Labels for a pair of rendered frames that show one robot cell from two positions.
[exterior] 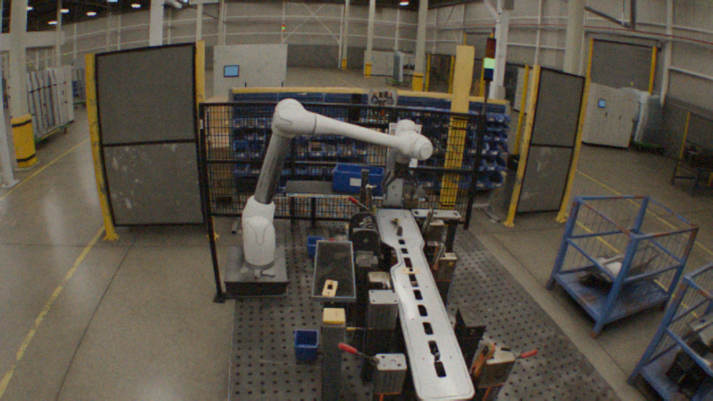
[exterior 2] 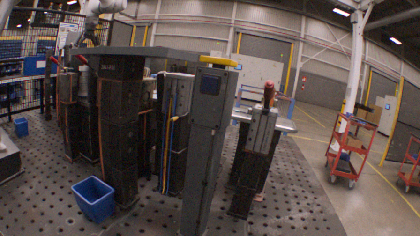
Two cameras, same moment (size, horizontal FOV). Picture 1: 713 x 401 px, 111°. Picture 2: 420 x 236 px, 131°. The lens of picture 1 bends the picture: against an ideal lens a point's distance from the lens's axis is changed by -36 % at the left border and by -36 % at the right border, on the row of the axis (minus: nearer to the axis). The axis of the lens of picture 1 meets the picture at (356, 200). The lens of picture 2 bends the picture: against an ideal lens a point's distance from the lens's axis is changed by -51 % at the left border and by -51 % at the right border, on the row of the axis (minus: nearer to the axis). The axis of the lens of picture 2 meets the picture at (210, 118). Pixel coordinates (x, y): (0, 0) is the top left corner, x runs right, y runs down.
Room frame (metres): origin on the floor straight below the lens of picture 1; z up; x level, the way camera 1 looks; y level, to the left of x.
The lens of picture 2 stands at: (0.73, 0.39, 1.14)
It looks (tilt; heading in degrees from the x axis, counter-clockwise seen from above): 14 degrees down; 292
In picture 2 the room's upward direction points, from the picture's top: 9 degrees clockwise
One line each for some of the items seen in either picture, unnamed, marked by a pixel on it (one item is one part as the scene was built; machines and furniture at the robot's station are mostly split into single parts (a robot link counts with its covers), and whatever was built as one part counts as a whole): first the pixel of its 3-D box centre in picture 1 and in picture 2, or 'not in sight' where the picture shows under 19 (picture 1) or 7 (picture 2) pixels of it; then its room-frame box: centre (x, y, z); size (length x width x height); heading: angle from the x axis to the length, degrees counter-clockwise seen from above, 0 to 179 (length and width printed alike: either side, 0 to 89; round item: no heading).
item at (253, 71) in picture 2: not in sight; (254, 74); (2.37, -8.35, 1.22); 2.40 x 0.54 x 2.45; 14
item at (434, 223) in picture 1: (431, 250); not in sight; (1.80, -0.43, 0.87); 0.12 x 0.09 x 0.35; 94
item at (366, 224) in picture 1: (361, 268); (89, 103); (1.47, -0.04, 0.94); 0.18 x 0.13 x 0.49; 4
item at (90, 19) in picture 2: (403, 156); (92, 20); (1.85, -0.22, 1.38); 0.09 x 0.09 x 0.06
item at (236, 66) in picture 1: (250, 78); not in sight; (8.22, 2.51, 1.22); 1.60 x 0.54 x 2.45; 103
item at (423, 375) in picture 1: (413, 274); (139, 91); (1.36, -0.26, 1.00); 1.38 x 0.22 x 0.02; 4
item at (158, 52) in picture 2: (333, 267); (123, 52); (1.13, 0.06, 1.16); 0.37 x 0.14 x 0.02; 4
